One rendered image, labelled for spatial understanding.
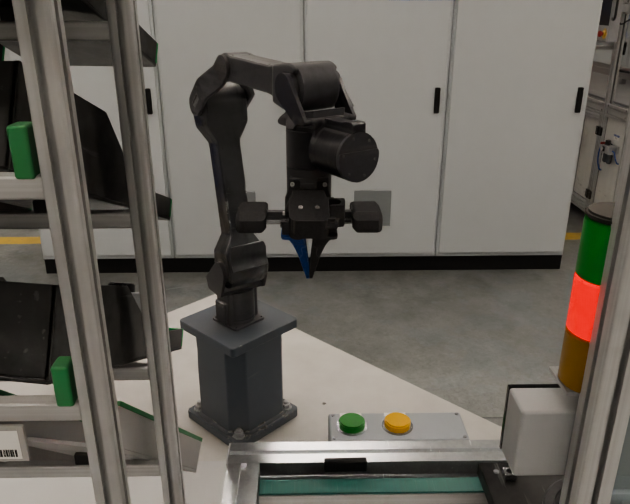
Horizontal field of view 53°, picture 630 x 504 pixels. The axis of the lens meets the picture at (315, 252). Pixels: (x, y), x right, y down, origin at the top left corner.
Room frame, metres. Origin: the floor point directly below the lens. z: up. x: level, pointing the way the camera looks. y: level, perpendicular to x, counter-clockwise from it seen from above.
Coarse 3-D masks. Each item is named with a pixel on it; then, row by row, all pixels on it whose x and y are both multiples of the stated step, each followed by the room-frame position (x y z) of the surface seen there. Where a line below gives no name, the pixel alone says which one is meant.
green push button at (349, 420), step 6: (348, 414) 0.81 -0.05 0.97; (354, 414) 0.81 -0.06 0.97; (342, 420) 0.79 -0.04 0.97; (348, 420) 0.79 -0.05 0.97; (354, 420) 0.79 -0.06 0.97; (360, 420) 0.79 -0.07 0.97; (342, 426) 0.78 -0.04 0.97; (348, 426) 0.78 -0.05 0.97; (354, 426) 0.78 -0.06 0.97; (360, 426) 0.78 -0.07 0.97; (348, 432) 0.78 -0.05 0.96; (354, 432) 0.77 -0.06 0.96
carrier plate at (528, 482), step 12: (480, 468) 0.69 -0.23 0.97; (492, 468) 0.69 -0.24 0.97; (480, 480) 0.68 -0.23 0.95; (492, 480) 0.67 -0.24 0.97; (504, 480) 0.67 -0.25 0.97; (516, 480) 0.67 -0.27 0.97; (528, 480) 0.67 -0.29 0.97; (540, 480) 0.67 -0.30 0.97; (552, 480) 0.67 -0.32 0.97; (492, 492) 0.64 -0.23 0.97; (504, 492) 0.64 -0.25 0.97; (516, 492) 0.64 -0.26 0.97; (528, 492) 0.64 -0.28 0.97; (540, 492) 0.64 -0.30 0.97
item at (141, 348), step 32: (0, 288) 0.43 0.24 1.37; (32, 288) 0.42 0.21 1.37; (128, 288) 0.53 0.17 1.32; (0, 320) 0.42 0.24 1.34; (32, 320) 0.41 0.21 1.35; (64, 320) 0.42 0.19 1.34; (128, 320) 0.52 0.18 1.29; (0, 352) 0.41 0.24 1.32; (32, 352) 0.40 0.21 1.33; (64, 352) 0.42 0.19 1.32; (128, 352) 0.52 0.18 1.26
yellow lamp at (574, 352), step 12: (564, 336) 0.47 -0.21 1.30; (576, 336) 0.46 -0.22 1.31; (564, 348) 0.47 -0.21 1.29; (576, 348) 0.45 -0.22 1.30; (588, 348) 0.44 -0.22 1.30; (564, 360) 0.46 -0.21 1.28; (576, 360) 0.45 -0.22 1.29; (564, 372) 0.46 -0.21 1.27; (576, 372) 0.45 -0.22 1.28; (564, 384) 0.46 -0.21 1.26; (576, 384) 0.45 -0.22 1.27
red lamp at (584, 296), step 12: (576, 276) 0.47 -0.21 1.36; (576, 288) 0.46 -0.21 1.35; (588, 288) 0.45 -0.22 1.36; (576, 300) 0.46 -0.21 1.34; (588, 300) 0.45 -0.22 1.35; (576, 312) 0.46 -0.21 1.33; (588, 312) 0.45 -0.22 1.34; (576, 324) 0.45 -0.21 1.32; (588, 324) 0.45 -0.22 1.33; (588, 336) 0.45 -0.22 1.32
